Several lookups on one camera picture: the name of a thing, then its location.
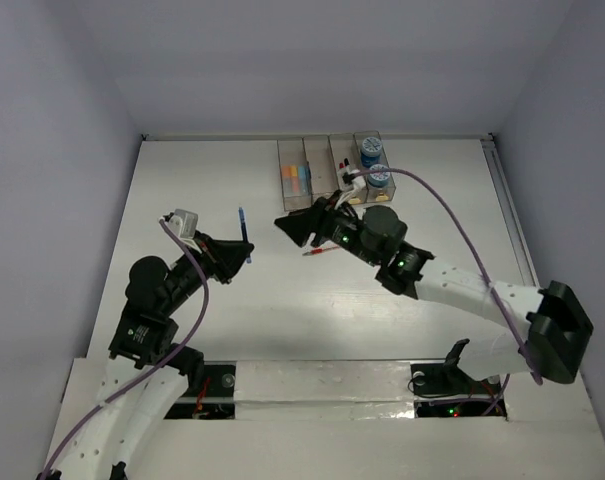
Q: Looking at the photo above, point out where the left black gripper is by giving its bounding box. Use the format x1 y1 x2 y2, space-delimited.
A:
161 228 254 313

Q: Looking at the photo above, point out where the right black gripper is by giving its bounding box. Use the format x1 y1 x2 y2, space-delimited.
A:
275 188 381 267

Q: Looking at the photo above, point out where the red gel pen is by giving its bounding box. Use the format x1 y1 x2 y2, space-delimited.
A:
302 245 341 257

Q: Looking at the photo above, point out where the blue highlighter pen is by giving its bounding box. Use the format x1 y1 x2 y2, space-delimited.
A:
297 165 310 196

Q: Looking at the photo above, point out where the blue tape roll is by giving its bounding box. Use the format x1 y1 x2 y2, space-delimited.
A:
366 164 391 189
360 136 383 169

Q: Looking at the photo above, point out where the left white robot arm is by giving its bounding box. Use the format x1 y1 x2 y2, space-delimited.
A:
38 232 254 479

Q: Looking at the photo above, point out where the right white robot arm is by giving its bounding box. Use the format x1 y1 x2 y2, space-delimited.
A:
274 198 593 392

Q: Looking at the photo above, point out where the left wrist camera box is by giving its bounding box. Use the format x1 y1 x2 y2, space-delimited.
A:
160 209 198 242

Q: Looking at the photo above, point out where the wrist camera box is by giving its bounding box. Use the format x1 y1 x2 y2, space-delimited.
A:
336 166 367 207
160 209 198 242

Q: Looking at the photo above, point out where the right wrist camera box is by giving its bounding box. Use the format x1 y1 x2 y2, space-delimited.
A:
336 166 367 207

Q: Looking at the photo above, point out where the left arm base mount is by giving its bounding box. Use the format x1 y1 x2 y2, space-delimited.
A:
165 362 236 420

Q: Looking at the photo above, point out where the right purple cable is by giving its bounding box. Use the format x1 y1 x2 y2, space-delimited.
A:
354 168 543 416

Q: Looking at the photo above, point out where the purple cable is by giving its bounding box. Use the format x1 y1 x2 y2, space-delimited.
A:
354 168 543 416
39 219 211 476

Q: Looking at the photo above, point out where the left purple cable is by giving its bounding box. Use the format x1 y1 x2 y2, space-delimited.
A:
39 219 211 476

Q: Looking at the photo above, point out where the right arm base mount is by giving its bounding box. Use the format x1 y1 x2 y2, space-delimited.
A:
407 339 507 419

